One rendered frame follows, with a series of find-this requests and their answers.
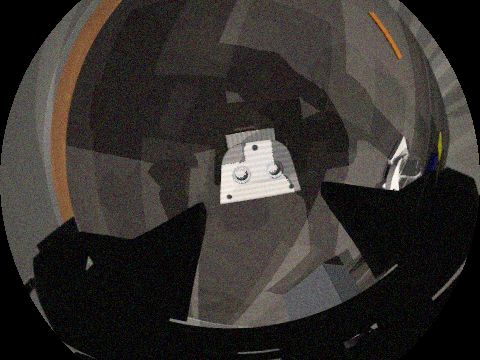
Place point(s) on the yellow rectangular plate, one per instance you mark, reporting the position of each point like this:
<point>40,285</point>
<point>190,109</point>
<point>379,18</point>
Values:
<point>440,145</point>

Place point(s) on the orange flat bar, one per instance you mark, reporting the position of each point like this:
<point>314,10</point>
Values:
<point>386,34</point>

